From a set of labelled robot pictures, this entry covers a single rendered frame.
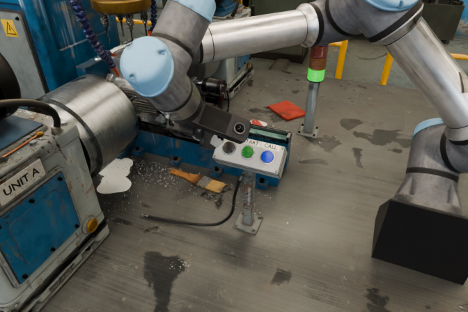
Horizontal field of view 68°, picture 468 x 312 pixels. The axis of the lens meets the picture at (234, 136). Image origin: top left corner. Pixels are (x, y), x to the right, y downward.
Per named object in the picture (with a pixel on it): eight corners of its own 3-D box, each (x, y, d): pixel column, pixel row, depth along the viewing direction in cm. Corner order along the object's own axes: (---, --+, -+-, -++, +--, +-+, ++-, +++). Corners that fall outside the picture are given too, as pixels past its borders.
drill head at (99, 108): (-7, 201, 91) (-50, 119, 77) (90, 131, 119) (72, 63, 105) (67, 229, 83) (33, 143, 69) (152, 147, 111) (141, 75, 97)
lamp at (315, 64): (306, 69, 124) (308, 57, 122) (310, 63, 129) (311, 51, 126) (323, 72, 122) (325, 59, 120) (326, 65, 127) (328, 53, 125)
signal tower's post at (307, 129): (296, 134, 139) (308, 30, 116) (300, 125, 145) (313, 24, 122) (315, 138, 136) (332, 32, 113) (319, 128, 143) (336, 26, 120)
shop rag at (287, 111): (266, 106, 158) (266, 105, 158) (287, 100, 163) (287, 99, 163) (287, 121, 147) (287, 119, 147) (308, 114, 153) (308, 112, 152)
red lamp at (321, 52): (308, 57, 122) (309, 44, 119) (311, 51, 126) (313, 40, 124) (325, 59, 120) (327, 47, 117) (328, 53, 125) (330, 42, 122)
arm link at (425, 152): (428, 180, 95) (437, 134, 97) (477, 182, 82) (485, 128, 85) (395, 167, 91) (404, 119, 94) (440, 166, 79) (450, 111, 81)
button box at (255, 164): (216, 163, 90) (210, 157, 85) (225, 138, 92) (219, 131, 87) (281, 179, 85) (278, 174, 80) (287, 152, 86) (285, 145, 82)
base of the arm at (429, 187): (455, 223, 89) (460, 186, 91) (467, 218, 75) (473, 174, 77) (391, 207, 95) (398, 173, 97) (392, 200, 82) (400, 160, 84)
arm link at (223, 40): (331, 5, 88) (141, 35, 71) (361, -18, 78) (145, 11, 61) (344, 49, 88) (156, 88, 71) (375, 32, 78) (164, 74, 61)
